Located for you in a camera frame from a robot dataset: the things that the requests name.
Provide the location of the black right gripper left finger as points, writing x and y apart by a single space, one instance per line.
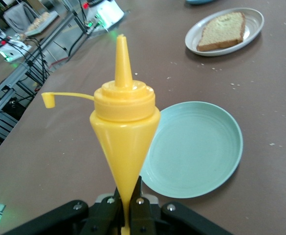
98 218

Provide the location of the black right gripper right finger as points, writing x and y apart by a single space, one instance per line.
145 218

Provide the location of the yellow squeeze bottle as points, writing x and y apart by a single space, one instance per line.
124 127

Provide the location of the brown bread slice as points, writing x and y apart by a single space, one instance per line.
222 31

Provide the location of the neighbouring white robot base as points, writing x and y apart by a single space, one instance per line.
10 50

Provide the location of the mint green plate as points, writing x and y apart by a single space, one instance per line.
194 151

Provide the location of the beige plate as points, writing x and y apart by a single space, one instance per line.
252 27

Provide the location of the blue plate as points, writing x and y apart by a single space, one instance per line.
199 2

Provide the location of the aluminium workbench frame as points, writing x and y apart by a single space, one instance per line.
13 80

